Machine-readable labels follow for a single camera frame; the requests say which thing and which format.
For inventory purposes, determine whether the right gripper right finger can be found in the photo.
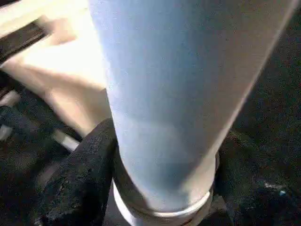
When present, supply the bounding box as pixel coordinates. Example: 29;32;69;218
211;130;301;226

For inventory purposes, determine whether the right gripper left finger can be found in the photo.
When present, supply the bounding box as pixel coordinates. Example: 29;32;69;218
41;117;121;226

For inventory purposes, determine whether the white plastic table top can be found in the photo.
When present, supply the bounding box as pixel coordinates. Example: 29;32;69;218
0;0;212;226

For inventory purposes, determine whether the white plastic table leg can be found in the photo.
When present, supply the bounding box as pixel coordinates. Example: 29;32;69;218
88;0;297;219

